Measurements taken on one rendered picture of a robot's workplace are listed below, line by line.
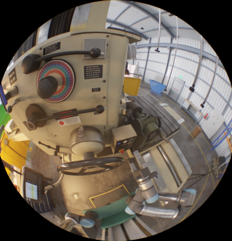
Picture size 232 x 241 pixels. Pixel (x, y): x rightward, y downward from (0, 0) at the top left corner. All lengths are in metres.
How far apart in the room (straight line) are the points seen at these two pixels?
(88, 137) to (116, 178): 1.43
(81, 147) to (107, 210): 0.81
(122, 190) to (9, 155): 2.87
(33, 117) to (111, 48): 0.43
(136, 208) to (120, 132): 0.53
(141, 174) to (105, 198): 1.14
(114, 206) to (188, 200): 0.70
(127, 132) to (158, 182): 0.93
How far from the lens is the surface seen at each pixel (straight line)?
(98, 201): 1.48
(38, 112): 0.41
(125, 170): 1.75
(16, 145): 2.93
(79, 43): 0.30
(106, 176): 1.70
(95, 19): 1.16
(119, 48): 0.32
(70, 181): 1.92
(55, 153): 0.76
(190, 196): 0.69
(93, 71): 0.29
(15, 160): 2.88
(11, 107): 0.44
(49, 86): 0.23
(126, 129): 0.49
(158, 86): 6.49
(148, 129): 0.64
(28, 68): 0.31
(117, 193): 1.42
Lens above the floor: 1.70
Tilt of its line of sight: 44 degrees down
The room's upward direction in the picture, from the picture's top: 7 degrees clockwise
